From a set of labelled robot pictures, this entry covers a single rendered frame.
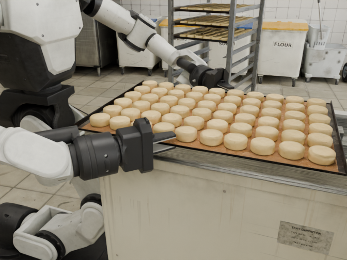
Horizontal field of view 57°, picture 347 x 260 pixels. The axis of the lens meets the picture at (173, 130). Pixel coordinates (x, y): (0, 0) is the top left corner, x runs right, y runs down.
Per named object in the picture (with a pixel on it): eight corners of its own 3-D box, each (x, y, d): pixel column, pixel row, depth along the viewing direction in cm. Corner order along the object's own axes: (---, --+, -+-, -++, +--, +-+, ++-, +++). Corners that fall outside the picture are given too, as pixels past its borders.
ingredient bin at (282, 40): (254, 84, 415) (261, 23, 382) (257, 72, 470) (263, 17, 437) (298, 88, 400) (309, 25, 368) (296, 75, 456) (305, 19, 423)
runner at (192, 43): (174, 52, 228) (174, 47, 226) (171, 51, 229) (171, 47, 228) (212, 39, 277) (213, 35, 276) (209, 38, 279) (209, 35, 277)
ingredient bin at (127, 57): (116, 75, 456) (112, 18, 423) (130, 65, 512) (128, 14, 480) (153, 77, 446) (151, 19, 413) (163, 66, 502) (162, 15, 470)
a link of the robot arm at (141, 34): (168, 69, 129) (133, 42, 133) (182, 48, 126) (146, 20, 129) (157, 67, 119) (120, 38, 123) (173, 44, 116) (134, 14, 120)
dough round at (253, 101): (259, 104, 92) (260, 98, 91) (261, 111, 88) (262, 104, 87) (241, 103, 93) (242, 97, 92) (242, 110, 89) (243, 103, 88)
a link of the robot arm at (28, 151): (59, 182, 55) (-20, 151, 53) (59, 189, 63) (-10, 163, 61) (75, 149, 58) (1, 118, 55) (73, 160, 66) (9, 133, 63)
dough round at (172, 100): (175, 100, 95) (175, 94, 94) (179, 107, 91) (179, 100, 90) (158, 102, 94) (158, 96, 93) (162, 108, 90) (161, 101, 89)
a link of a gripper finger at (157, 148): (171, 140, 72) (145, 145, 70) (177, 146, 70) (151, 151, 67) (171, 146, 73) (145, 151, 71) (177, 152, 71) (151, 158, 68)
